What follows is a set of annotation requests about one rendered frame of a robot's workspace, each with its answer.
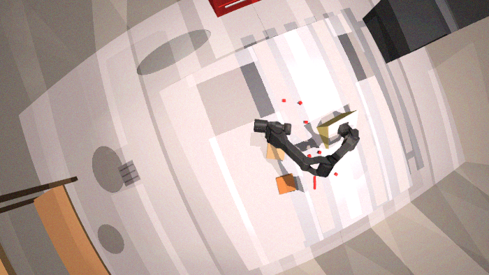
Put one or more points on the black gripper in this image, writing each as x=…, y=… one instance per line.
x=288, y=128

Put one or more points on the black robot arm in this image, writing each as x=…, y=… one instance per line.
x=275, y=135

